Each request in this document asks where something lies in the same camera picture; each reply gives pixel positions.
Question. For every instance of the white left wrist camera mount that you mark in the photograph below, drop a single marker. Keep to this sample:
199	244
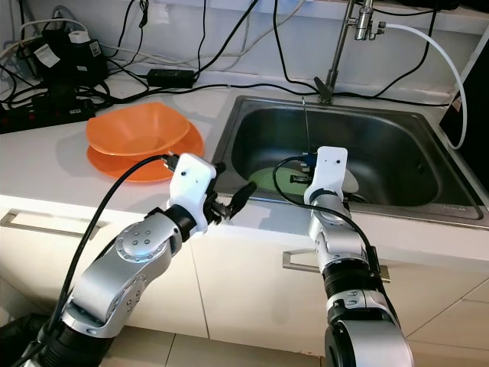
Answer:
191	187

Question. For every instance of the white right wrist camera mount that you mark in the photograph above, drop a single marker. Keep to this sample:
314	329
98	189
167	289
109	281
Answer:
328	168

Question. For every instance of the black power strip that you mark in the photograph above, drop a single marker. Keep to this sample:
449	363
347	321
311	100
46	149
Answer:
46	116

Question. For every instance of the orange plate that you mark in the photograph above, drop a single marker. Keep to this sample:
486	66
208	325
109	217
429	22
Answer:
114	170

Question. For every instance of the black power brick white label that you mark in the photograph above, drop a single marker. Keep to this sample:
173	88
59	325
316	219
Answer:
72	61

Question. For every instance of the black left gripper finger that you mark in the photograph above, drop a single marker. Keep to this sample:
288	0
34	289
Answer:
243	197

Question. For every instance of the white bowl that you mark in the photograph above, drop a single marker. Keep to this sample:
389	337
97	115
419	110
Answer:
351	180

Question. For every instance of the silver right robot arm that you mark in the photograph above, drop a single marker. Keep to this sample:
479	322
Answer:
340	245

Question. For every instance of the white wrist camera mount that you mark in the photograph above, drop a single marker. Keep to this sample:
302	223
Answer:
328	168
191	187

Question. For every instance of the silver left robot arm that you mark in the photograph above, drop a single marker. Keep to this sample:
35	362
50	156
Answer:
134	260

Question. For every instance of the green plate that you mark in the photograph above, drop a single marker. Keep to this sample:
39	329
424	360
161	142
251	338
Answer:
275	177

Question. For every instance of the small black power adapter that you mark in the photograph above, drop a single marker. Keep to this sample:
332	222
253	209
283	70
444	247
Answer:
172	76

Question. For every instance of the stainless steel kitchen sink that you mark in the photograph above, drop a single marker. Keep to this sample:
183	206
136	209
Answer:
405	153

